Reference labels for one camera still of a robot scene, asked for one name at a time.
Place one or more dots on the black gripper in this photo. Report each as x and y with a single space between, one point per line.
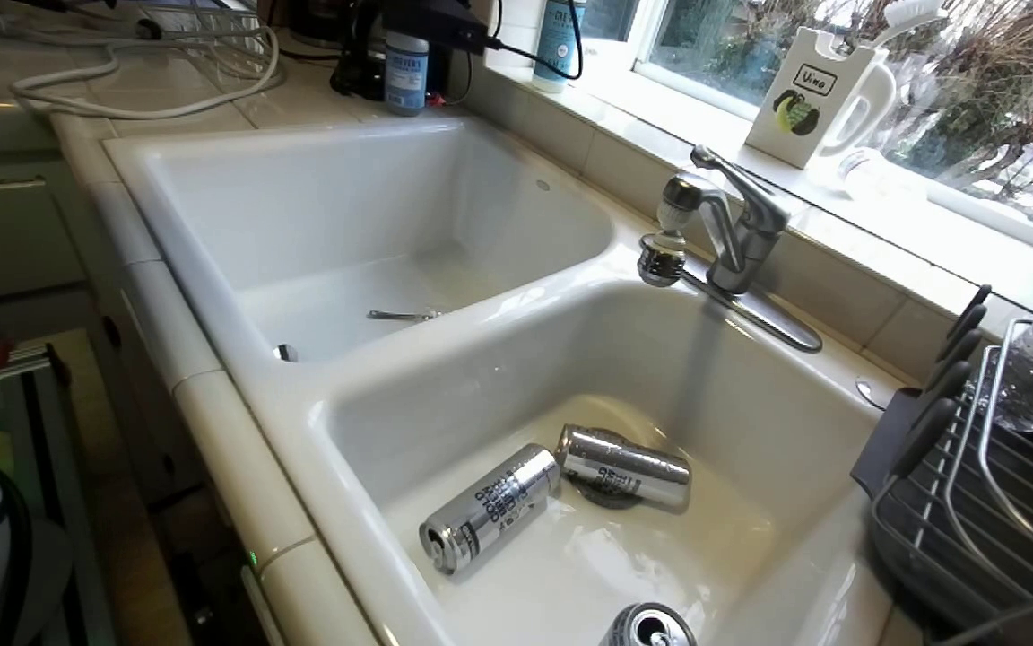
449 23

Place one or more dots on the pump soap bottle blue label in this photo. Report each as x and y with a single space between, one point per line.
407 78

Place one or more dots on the tall dish soap bottle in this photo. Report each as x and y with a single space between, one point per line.
559 36

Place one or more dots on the white small bottle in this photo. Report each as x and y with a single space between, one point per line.
806 102

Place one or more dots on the black coffee maker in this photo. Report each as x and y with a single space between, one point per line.
358 65

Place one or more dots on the white double basin sink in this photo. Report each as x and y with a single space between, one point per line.
350 217

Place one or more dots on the chrome sink faucet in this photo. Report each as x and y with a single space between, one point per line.
739 235

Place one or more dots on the clear plastic jug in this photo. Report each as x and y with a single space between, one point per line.
871 113

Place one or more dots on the silver drink can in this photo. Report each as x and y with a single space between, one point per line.
627 469
488 508

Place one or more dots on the white cabinet front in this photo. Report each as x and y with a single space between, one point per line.
1 235

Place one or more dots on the sink drain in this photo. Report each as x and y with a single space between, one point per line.
652 629

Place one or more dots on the black dish rack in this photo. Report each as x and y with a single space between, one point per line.
970 526

